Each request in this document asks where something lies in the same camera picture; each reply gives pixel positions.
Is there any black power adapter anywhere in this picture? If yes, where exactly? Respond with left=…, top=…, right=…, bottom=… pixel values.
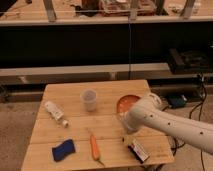
left=166, top=95, right=186, bottom=108

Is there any orange ceramic plate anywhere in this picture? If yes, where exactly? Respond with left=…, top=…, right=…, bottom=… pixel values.
left=117, top=95, right=140, bottom=113

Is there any wooden table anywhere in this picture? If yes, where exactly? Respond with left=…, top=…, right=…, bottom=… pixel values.
left=20, top=79, right=175, bottom=171

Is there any orange chili pepper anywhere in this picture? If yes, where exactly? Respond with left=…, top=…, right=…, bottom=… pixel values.
left=89, top=131, right=103, bottom=165

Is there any translucent plastic cup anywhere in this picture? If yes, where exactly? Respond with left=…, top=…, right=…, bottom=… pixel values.
left=80, top=89, right=97, bottom=112

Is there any black cable on floor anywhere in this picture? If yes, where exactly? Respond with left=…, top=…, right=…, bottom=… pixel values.
left=159, top=74, right=209, bottom=171

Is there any clear plastic bottle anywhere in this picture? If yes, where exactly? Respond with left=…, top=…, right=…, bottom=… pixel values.
left=44, top=101, right=69, bottom=128

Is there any black rectangular box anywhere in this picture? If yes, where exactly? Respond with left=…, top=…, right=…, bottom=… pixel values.
left=123, top=136, right=149, bottom=163

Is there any black box on shelf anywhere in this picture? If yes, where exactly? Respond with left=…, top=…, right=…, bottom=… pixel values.
left=167, top=49, right=213, bottom=74

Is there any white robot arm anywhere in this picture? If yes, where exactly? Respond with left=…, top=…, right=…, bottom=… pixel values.
left=121, top=93, right=213, bottom=155

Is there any blue sponge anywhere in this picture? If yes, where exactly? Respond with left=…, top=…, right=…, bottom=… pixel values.
left=52, top=139, right=76, bottom=162

